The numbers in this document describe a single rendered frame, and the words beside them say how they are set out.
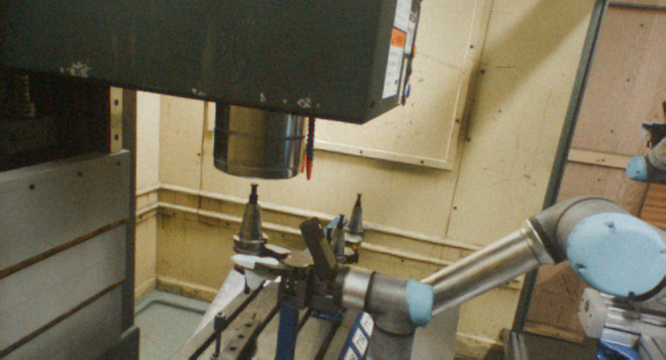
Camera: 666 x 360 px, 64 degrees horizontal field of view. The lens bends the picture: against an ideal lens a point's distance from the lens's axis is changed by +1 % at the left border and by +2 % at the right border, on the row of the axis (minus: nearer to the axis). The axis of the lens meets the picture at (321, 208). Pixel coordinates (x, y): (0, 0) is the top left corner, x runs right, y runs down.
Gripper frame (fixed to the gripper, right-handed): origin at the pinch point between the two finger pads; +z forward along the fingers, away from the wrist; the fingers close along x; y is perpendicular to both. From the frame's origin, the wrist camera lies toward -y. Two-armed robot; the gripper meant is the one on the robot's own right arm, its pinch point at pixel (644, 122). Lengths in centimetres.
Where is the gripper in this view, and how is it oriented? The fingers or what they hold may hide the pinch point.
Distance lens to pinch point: 219.8
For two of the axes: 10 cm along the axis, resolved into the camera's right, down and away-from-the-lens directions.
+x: 10.0, -0.2, -0.1
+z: 0.1, -2.9, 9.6
